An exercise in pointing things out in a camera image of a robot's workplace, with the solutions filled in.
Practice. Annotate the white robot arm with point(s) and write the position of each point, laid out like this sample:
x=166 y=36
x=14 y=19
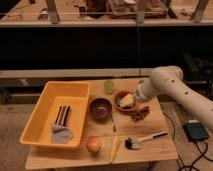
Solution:
x=168 y=80

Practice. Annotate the purple bowl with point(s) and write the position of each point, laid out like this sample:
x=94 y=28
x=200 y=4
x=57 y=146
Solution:
x=100 y=109

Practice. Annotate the green cup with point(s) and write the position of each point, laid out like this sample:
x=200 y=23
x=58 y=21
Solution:
x=108 y=87

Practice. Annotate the yellow cheese wedge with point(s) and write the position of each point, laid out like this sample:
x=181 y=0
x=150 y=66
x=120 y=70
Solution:
x=127 y=101

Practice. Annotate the light wooden table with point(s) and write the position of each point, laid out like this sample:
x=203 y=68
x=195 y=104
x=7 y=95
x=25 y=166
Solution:
x=162 y=148

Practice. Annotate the brown pretzel pile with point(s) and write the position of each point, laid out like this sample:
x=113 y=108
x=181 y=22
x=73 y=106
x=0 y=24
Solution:
x=140 y=113

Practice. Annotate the brown striped chocolate bar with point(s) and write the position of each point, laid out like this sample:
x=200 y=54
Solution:
x=62 y=115

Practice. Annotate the yellow banana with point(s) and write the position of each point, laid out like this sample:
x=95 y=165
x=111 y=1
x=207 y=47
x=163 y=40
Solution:
x=114 y=148

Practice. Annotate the orange apple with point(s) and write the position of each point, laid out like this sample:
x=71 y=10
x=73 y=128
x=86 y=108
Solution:
x=93 y=144

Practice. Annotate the yellow plastic bin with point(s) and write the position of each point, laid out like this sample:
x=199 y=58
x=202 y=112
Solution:
x=56 y=94

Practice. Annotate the black white dish brush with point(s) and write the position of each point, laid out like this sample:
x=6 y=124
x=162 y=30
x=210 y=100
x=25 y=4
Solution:
x=135 y=143

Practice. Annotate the grey cloth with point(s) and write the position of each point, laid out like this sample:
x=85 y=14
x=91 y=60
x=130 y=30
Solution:
x=60 y=134

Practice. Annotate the black foot pedal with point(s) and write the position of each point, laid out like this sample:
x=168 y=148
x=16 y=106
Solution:
x=195 y=131

